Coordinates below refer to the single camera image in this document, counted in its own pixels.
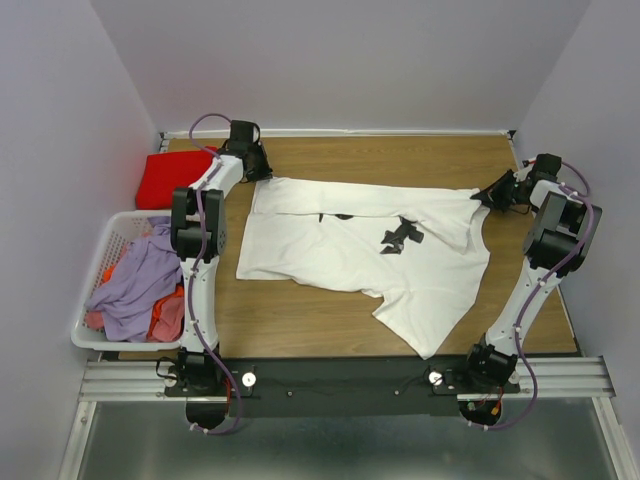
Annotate white t-shirt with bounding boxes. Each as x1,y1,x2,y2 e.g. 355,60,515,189
236,178,490,359

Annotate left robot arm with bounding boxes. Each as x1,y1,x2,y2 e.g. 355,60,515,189
170,113,273,395

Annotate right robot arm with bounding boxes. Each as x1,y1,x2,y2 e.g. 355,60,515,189
459,153,602,392

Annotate folded red t-shirt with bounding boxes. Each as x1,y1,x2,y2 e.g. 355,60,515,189
135,150,213,210

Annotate white plastic laundry basket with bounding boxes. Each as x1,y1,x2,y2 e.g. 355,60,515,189
71,210,182,352

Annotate orange pink garment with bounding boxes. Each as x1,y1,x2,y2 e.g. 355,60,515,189
86,263,185,343

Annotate lavender t-shirt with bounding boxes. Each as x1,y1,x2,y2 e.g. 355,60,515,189
85,216,182,343

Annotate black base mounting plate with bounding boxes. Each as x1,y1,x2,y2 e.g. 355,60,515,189
156,353,520,423

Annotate aluminium rail frame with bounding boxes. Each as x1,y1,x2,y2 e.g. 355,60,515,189
59,356,636,479

